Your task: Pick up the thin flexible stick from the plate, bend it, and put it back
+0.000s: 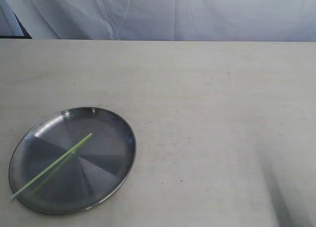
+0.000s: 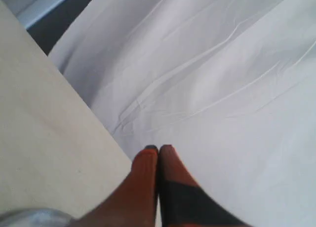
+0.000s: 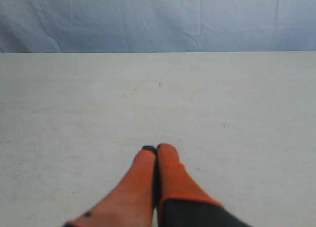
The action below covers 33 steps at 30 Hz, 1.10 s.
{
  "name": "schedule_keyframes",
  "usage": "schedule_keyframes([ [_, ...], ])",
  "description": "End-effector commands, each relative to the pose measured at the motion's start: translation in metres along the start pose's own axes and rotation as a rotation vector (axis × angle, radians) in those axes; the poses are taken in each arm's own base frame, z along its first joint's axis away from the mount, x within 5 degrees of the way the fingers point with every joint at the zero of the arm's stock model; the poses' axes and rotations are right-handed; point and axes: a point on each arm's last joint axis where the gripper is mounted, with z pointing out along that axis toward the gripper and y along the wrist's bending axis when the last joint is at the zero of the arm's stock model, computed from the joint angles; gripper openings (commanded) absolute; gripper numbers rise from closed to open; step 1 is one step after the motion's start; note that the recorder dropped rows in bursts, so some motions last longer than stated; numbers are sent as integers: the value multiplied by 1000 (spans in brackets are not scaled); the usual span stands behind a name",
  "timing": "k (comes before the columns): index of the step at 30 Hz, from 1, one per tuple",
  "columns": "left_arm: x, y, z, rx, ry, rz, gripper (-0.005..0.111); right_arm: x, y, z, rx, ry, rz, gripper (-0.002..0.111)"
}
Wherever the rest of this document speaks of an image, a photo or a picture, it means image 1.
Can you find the thin green glow stick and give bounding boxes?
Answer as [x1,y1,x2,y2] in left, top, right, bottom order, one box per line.
[10,133,93,202]

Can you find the round stainless steel plate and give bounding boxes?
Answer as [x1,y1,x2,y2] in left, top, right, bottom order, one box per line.
[8,107,136,215]

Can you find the white backdrop cloth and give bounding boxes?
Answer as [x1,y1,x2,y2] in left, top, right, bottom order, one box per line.
[5,0,316,42]

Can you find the dark frame behind cloth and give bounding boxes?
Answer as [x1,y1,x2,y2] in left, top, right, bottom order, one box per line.
[0,8,32,39]

